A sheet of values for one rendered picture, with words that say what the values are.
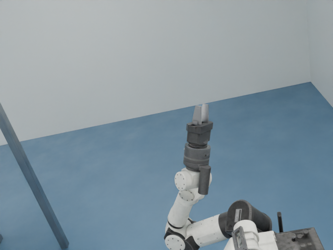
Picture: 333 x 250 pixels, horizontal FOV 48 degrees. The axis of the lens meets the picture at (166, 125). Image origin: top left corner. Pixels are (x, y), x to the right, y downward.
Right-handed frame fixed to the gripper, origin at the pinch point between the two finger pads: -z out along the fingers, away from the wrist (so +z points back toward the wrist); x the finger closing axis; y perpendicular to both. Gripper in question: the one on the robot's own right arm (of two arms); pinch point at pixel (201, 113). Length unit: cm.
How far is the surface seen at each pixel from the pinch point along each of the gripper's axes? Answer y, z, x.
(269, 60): 93, -5, -378
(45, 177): 278, 149, -177
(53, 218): 170, 132, -92
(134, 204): 139, 135, -164
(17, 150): 179, 68, -64
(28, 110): 374, 92, -230
